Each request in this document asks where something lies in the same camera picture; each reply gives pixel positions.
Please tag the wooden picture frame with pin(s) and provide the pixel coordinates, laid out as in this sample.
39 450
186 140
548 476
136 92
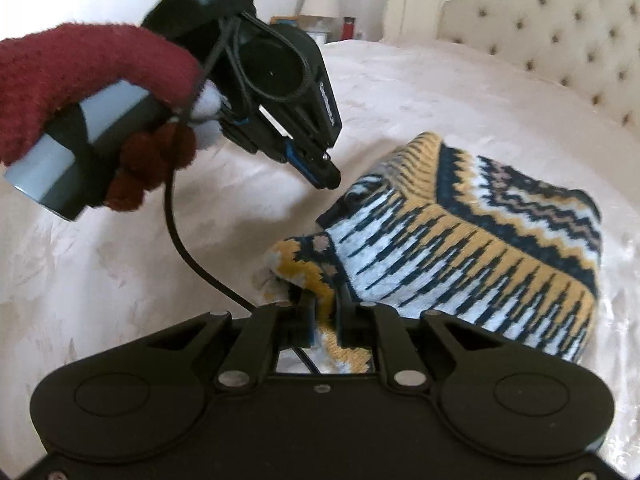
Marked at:
287 21

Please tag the cream tufted headboard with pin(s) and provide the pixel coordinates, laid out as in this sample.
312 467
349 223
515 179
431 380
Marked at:
550 20

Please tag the person's left hand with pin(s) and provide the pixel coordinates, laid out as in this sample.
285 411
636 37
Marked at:
75 60

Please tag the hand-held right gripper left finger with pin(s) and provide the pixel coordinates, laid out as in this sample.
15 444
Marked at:
306 321

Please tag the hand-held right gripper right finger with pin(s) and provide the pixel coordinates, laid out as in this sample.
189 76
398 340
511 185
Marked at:
344 322

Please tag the red bottle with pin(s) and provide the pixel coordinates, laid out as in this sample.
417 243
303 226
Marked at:
348 28

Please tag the small white clock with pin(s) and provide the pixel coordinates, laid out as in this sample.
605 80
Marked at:
316 30

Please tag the zigzag patterned knit sweater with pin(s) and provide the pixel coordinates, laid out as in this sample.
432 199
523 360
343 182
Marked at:
450 260

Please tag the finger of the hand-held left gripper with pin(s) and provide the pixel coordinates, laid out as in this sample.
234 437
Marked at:
327 174
295 162

